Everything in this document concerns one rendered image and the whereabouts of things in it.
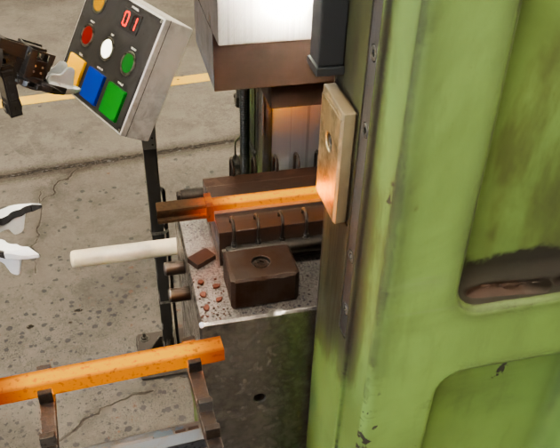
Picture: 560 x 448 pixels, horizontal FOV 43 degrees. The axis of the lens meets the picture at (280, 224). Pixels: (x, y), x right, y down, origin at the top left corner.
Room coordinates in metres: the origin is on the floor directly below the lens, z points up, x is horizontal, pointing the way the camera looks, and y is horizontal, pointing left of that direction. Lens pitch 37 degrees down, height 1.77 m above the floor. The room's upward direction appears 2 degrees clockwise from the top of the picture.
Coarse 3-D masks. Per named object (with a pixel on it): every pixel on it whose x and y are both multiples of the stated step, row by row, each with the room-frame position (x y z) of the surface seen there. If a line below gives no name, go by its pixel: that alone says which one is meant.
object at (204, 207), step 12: (264, 192) 1.11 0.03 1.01; (276, 192) 1.12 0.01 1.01; (288, 192) 1.12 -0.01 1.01; (300, 192) 1.12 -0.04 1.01; (312, 192) 1.12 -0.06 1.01; (156, 204) 1.06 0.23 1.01; (168, 204) 1.06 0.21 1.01; (180, 204) 1.06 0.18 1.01; (192, 204) 1.06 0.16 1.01; (204, 204) 1.06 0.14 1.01; (216, 204) 1.07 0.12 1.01; (228, 204) 1.07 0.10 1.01; (240, 204) 1.08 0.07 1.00; (252, 204) 1.08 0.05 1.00; (264, 204) 1.09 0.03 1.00; (156, 216) 1.05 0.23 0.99; (168, 216) 1.05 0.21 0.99; (180, 216) 1.06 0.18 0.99; (192, 216) 1.06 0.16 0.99; (204, 216) 1.06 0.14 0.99
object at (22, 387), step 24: (96, 360) 0.69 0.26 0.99; (120, 360) 0.70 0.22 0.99; (144, 360) 0.70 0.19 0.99; (168, 360) 0.70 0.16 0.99; (216, 360) 0.72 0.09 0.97; (0, 384) 0.65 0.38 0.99; (24, 384) 0.65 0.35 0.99; (48, 384) 0.65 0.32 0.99; (72, 384) 0.66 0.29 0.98; (96, 384) 0.67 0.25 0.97
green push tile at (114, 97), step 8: (112, 88) 1.48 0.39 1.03; (120, 88) 1.47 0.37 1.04; (104, 96) 1.48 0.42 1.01; (112, 96) 1.46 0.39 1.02; (120, 96) 1.45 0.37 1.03; (104, 104) 1.47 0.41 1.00; (112, 104) 1.45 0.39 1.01; (120, 104) 1.43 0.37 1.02; (104, 112) 1.46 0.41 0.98; (112, 112) 1.44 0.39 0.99; (112, 120) 1.42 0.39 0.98
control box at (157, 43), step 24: (120, 0) 1.62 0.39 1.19; (96, 24) 1.64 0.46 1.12; (120, 24) 1.58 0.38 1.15; (144, 24) 1.52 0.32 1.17; (168, 24) 1.49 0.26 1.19; (72, 48) 1.67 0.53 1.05; (96, 48) 1.60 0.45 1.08; (120, 48) 1.54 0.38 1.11; (144, 48) 1.48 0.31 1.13; (168, 48) 1.48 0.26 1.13; (120, 72) 1.50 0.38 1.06; (144, 72) 1.44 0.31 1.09; (168, 72) 1.48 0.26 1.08; (144, 96) 1.44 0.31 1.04; (120, 120) 1.42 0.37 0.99; (144, 120) 1.43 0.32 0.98
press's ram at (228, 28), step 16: (208, 0) 1.03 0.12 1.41; (224, 0) 0.96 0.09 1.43; (240, 0) 0.96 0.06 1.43; (256, 0) 0.97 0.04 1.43; (272, 0) 0.98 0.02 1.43; (288, 0) 0.98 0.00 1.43; (304, 0) 0.99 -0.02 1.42; (208, 16) 1.03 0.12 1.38; (224, 16) 0.96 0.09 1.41; (240, 16) 0.96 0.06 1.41; (256, 16) 0.97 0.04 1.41; (272, 16) 0.98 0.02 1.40; (288, 16) 0.98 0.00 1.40; (304, 16) 0.99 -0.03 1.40; (224, 32) 0.96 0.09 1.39; (240, 32) 0.96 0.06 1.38; (256, 32) 0.97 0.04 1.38; (272, 32) 0.98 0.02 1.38; (288, 32) 0.98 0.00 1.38; (304, 32) 0.99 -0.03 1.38
